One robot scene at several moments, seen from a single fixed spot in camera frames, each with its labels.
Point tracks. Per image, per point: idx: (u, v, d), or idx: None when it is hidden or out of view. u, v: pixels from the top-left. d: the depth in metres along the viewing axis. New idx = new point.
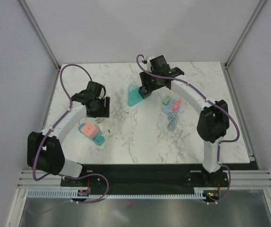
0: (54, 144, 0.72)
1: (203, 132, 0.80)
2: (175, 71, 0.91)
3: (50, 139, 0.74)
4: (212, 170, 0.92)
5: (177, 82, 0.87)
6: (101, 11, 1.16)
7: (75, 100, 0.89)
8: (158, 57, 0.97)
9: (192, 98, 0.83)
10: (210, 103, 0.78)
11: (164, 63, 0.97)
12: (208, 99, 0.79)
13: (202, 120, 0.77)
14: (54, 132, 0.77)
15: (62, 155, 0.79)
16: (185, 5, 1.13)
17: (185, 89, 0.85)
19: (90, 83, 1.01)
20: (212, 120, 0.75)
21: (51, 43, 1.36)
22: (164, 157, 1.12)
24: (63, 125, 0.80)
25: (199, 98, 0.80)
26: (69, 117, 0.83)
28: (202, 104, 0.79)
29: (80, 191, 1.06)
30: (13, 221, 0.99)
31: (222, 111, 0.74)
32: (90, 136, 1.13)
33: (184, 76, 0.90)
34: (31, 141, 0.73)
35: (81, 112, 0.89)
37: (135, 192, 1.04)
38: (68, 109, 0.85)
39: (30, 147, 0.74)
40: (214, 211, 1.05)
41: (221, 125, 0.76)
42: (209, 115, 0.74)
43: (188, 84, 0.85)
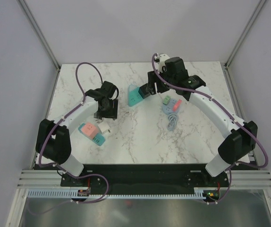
0: (63, 134, 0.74)
1: (224, 153, 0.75)
2: (194, 80, 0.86)
3: (60, 128, 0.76)
4: (215, 176, 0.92)
5: (199, 95, 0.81)
6: (102, 11, 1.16)
7: (88, 96, 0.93)
8: (176, 62, 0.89)
9: (216, 115, 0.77)
10: (238, 125, 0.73)
11: (182, 69, 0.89)
12: (236, 120, 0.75)
13: (227, 142, 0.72)
14: (65, 122, 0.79)
15: (69, 147, 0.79)
16: (185, 6, 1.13)
17: (207, 104, 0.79)
19: (106, 83, 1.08)
20: (240, 144, 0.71)
21: (51, 43, 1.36)
22: (164, 157, 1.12)
24: (74, 117, 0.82)
25: (225, 117, 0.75)
26: (81, 110, 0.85)
28: (230, 125, 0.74)
29: (80, 191, 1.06)
30: (13, 221, 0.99)
31: (252, 136, 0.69)
32: (90, 136, 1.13)
33: (205, 87, 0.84)
34: (42, 127, 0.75)
35: (93, 108, 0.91)
37: (135, 192, 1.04)
38: (81, 103, 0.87)
39: (41, 134, 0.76)
40: (214, 211, 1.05)
41: (245, 146, 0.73)
42: (237, 139, 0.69)
43: (212, 99, 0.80)
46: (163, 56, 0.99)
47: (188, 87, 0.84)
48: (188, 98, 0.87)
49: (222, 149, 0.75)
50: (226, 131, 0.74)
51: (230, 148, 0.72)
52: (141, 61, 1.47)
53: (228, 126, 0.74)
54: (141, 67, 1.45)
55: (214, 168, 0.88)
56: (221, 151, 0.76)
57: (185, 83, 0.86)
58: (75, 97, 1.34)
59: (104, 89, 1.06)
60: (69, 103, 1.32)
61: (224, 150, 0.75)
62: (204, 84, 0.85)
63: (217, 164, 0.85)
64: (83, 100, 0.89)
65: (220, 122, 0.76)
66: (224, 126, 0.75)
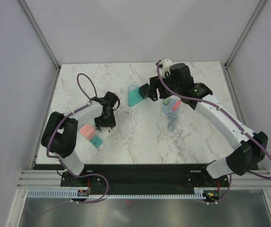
0: (73, 125, 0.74)
1: (233, 164, 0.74)
2: (201, 89, 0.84)
3: (69, 120, 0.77)
4: (215, 177, 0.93)
5: (206, 104, 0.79)
6: (102, 11, 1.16)
7: (94, 101, 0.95)
8: (182, 69, 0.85)
9: (224, 126, 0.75)
10: (248, 136, 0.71)
11: (188, 76, 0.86)
12: (246, 131, 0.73)
13: (236, 153, 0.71)
14: (74, 116, 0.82)
15: (75, 142, 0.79)
16: (185, 6, 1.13)
17: (215, 113, 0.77)
19: (108, 93, 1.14)
20: (250, 155, 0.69)
21: (51, 43, 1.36)
22: (164, 157, 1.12)
24: (82, 114, 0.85)
25: (235, 128, 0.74)
26: (89, 109, 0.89)
28: (239, 136, 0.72)
29: (80, 191, 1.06)
30: (12, 221, 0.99)
31: (261, 147, 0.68)
32: (86, 137, 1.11)
33: (212, 96, 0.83)
34: (52, 118, 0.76)
35: (98, 111, 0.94)
37: (135, 192, 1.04)
38: (88, 104, 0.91)
39: (50, 124, 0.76)
40: (214, 211, 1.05)
41: (256, 157, 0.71)
42: (247, 150, 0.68)
43: (219, 109, 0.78)
46: (167, 61, 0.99)
47: (195, 96, 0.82)
48: (194, 108, 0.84)
49: (230, 160, 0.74)
50: (236, 143, 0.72)
51: (239, 160, 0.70)
52: (141, 61, 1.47)
53: (237, 137, 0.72)
54: (142, 68, 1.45)
55: (217, 170, 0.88)
56: (230, 161, 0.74)
57: (191, 92, 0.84)
58: (75, 97, 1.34)
59: (107, 98, 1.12)
60: (69, 103, 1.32)
61: (233, 161, 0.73)
62: (211, 93, 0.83)
63: (220, 168, 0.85)
64: (90, 102, 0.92)
65: (229, 132, 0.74)
66: (233, 137, 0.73)
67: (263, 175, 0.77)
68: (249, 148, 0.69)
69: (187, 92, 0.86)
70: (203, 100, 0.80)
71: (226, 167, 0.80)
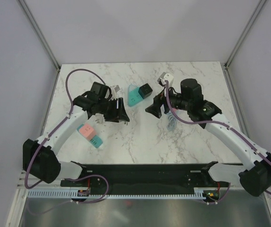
0: (48, 155, 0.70)
1: (247, 185, 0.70)
2: (210, 108, 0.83)
3: (44, 149, 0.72)
4: (216, 179, 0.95)
5: (215, 125, 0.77)
6: (101, 11, 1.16)
7: (76, 106, 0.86)
8: (194, 88, 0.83)
9: (236, 145, 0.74)
10: (261, 156, 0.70)
11: (199, 94, 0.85)
12: (259, 151, 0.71)
13: (250, 173, 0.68)
14: (49, 141, 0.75)
15: (58, 165, 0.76)
16: (185, 6, 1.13)
17: (225, 133, 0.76)
19: (94, 84, 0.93)
20: (265, 176, 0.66)
21: (51, 43, 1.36)
22: (164, 157, 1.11)
24: (60, 134, 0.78)
25: (247, 148, 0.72)
26: (68, 124, 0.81)
28: (252, 156, 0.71)
29: (80, 191, 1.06)
30: (12, 221, 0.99)
31: None
32: (86, 137, 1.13)
33: (221, 115, 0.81)
34: (27, 147, 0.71)
35: (81, 118, 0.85)
37: (135, 192, 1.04)
38: (67, 116, 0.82)
39: (26, 152, 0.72)
40: (214, 211, 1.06)
41: None
42: (262, 171, 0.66)
43: (230, 128, 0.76)
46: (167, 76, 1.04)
47: (204, 116, 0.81)
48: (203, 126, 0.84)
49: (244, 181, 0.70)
50: (249, 163, 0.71)
51: (255, 181, 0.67)
52: (141, 61, 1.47)
53: (250, 158, 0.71)
54: (142, 68, 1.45)
55: (225, 176, 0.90)
56: (244, 182, 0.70)
57: (200, 111, 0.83)
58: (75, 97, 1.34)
59: (94, 91, 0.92)
60: (69, 103, 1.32)
61: (247, 182, 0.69)
62: (220, 112, 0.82)
63: (229, 173, 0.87)
64: (69, 113, 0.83)
65: (241, 152, 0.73)
66: (246, 157, 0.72)
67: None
68: (264, 170, 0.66)
69: (196, 111, 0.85)
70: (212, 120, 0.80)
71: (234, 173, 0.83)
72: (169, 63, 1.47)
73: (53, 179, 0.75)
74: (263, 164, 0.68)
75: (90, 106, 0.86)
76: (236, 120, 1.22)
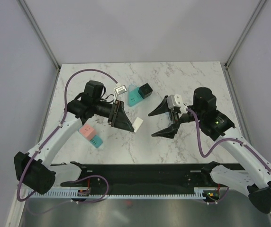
0: (39, 170, 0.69)
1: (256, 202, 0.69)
2: (222, 120, 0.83)
3: (35, 163, 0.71)
4: (216, 182, 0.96)
5: (229, 141, 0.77)
6: (101, 11, 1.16)
7: (69, 112, 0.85)
8: (211, 100, 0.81)
9: (249, 163, 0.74)
10: None
11: (214, 107, 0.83)
12: None
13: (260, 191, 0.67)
14: (40, 154, 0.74)
15: (51, 176, 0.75)
16: (185, 6, 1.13)
17: (239, 149, 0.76)
19: (87, 85, 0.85)
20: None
21: (51, 43, 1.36)
22: (164, 157, 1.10)
24: (51, 145, 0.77)
25: (260, 167, 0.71)
26: (60, 134, 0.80)
28: (266, 177, 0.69)
29: (80, 191, 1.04)
30: (12, 221, 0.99)
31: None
32: (86, 137, 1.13)
33: (233, 130, 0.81)
34: (17, 161, 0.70)
35: (74, 126, 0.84)
37: (135, 192, 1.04)
38: (59, 125, 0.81)
39: (17, 166, 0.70)
40: (213, 211, 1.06)
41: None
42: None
43: (243, 144, 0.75)
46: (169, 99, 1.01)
47: (217, 129, 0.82)
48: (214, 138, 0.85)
49: (254, 198, 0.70)
50: (262, 183, 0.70)
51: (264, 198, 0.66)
52: (141, 61, 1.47)
53: (264, 178, 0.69)
54: (142, 67, 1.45)
55: (224, 182, 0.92)
56: (253, 200, 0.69)
57: (212, 124, 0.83)
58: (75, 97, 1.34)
59: (87, 94, 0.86)
60: None
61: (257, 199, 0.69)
62: (233, 126, 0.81)
63: (228, 180, 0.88)
64: (61, 121, 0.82)
65: (254, 171, 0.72)
66: (259, 177, 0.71)
67: None
68: None
69: (208, 123, 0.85)
70: (225, 135, 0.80)
71: (234, 180, 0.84)
72: (169, 63, 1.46)
73: (48, 190, 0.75)
74: None
75: (83, 111, 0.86)
76: (236, 120, 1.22)
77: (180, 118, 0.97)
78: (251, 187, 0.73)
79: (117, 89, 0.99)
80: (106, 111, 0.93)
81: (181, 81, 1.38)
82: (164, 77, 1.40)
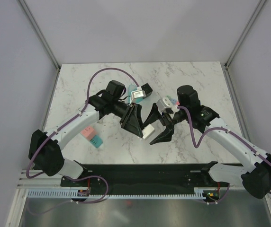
0: (54, 149, 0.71)
1: (250, 187, 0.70)
2: (207, 113, 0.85)
3: (51, 142, 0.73)
4: (216, 180, 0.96)
5: (214, 129, 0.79)
6: (101, 11, 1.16)
7: (90, 105, 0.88)
8: (191, 94, 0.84)
9: (236, 149, 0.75)
10: (261, 157, 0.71)
11: (196, 100, 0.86)
12: (258, 152, 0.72)
13: (252, 177, 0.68)
14: (57, 135, 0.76)
15: (61, 160, 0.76)
16: (185, 6, 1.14)
17: (225, 136, 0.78)
19: (110, 83, 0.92)
20: (267, 178, 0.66)
21: (51, 43, 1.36)
22: (164, 157, 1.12)
24: (68, 129, 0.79)
25: (247, 150, 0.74)
26: (79, 120, 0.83)
28: (252, 159, 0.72)
29: (80, 191, 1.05)
30: (12, 221, 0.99)
31: None
32: (86, 137, 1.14)
33: (219, 119, 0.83)
34: (35, 137, 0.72)
35: (93, 117, 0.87)
37: (134, 192, 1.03)
38: (79, 113, 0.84)
39: (33, 142, 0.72)
40: (213, 211, 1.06)
41: None
42: (263, 174, 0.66)
43: (228, 131, 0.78)
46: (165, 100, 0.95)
47: (202, 120, 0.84)
48: (203, 131, 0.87)
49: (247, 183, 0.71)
50: (249, 165, 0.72)
51: (257, 183, 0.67)
52: (141, 61, 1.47)
53: (250, 160, 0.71)
54: (142, 68, 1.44)
55: (222, 177, 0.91)
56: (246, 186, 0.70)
57: (198, 117, 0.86)
58: (75, 97, 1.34)
59: (109, 91, 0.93)
60: (69, 103, 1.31)
61: (250, 185, 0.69)
62: (218, 116, 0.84)
63: (225, 174, 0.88)
64: (82, 110, 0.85)
65: (241, 155, 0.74)
66: (246, 160, 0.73)
67: None
68: (265, 171, 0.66)
69: (194, 116, 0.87)
70: (210, 126, 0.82)
71: (230, 173, 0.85)
72: (169, 63, 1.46)
73: (54, 174, 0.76)
74: (263, 165, 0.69)
75: (103, 106, 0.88)
76: (236, 120, 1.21)
77: (173, 119, 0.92)
78: (243, 174, 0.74)
79: (135, 93, 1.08)
80: (121, 111, 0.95)
81: (181, 81, 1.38)
82: (164, 77, 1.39)
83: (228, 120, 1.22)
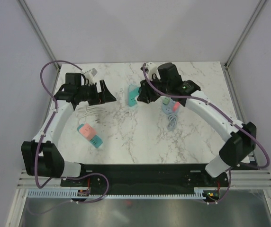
0: (51, 149, 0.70)
1: (225, 157, 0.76)
2: (189, 86, 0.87)
3: (45, 144, 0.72)
4: (214, 175, 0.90)
5: (194, 100, 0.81)
6: (101, 11, 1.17)
7: (59, 100, 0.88)
8: (170, 69, 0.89)
9: (214, 119, 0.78)
10: (237, 127, 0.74)
11: (176, 75, 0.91)
12: (235, 123, 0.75)
13: (228, 146, 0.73)
14: (46, 137, 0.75)
15: (60, 156, 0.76)
16: (185, 6, 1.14)
17: (204, 108, 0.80)
19: (67, 75, 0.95)
20: (240, 146, 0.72)
21: (51, 43, 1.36)
22: (164, 157, 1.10)
24: (53, 127, 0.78)
25: (224, 121, 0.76)
26: (58, 117, 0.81)
28: (229, 128, 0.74)
29: (80, 191, 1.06)
30: (12, 221, 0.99)
31: (252, 138, 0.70)
32: (86, 137, 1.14)
33: (200, 91, 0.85)
34: (26, 150, 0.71)
35: (68, 109, 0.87)
37: (134, 192, 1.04)
38: (55, 110, 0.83)
39: (27, 155, 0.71)
40: (214, 211, 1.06)
41: (247, 148, 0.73)
42: (238, 142, 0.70)
43: (208, 103, 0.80)
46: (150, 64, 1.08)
47: (184, 93, 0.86)
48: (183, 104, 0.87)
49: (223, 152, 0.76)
50: (226, 135, 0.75)
51: (232, 151, 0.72)
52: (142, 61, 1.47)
53: (227, 129, 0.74)
54: None
55: (212, 166, 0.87)
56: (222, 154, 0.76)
57: (180, 90, 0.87)
58: None
59: (69, 83, 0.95)
60: None
61: (225, 153, 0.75)
62: (198, 89, 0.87)
63: (215, 160, 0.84)
64: (56, 107, 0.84)
65: (219, 125, 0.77)
66: (223, 129, 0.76)
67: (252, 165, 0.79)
68: (240, 139, 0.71)
69: (176, 90, 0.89)
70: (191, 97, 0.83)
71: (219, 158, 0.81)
72: (169, 63, 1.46)
73: (61, 172, 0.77)
74: (239, 135, 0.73)
75: (71, 97, 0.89)
76: None
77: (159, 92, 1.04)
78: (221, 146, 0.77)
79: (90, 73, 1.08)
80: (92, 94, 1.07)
81: None
82: None
83: None
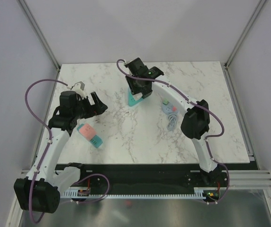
0: (45, 187, 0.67)
1: (187, 132, 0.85)
2: (154, 71, 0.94)
3: (39, 183, 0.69)
4: (209, 170, 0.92)
5: (158, 84, 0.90)
6: (101, 10, 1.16)
7: (53, 128, 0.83)
8: (135, 61, 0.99)
9: (174, 99, 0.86)
10: (192, 104, 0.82)
11: (141, 65, 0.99)
12: (191, 100, 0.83)
13: (186, 120, 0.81)
14: (40, 174, 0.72)
15: (56, 192, 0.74)
16: (186, 5, 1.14)
17: (167, 90, 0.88)
19: (62, 98, 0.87)
20: (196, 120, 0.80)
21: (51, 43, 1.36)
22: (164, 157, 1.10)
24: (48, 161, 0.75)
25: (182, 99, 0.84)
26: (52, 151, 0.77)
28: (185, 105, 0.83)
29: (80, 191, 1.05)
30: (12, 221, 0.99)
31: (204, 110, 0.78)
32: (85, 137, 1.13)
33: (163, 75, 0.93)
34: (18, 188, 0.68)
35: (64, 138, 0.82)
37: (134, 192, 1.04)
38: (49, 142, 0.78)
39: (20, 193, 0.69)
40: (213, 211, 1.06)
41: (203, 121, 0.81)
42: (192, 116, 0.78)
43: (169, 86, 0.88)
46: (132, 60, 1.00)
47: (149, 77, 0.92)
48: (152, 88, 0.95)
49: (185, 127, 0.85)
50: (183, 111, 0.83)
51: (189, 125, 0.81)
52: (141, 61, 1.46)
53: (184, 107, 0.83)
54: None
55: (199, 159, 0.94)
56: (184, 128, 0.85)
57: (146, 75, 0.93)
58: None
59: (63, 106, 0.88)
60: None
61: (186, 127, 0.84)
62: (162, 73, 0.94)
63: (196, 151, 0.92)
64: (49, 137, 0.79)
65: (177, 104, 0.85)
66: (181, 107, 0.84)
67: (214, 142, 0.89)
68: (194, 113, 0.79)
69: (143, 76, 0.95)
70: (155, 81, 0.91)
71: (194, 144, 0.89)
72: (169, 63, 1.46)
73: (57, 207, 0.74)
74: (194, 109, 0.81)
75: (67, 123, 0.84)
76: (236, 120, 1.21)
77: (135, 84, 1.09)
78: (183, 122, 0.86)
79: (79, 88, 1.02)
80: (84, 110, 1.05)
81: (181, 81, 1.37)
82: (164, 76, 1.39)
83: (228, 120, 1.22)
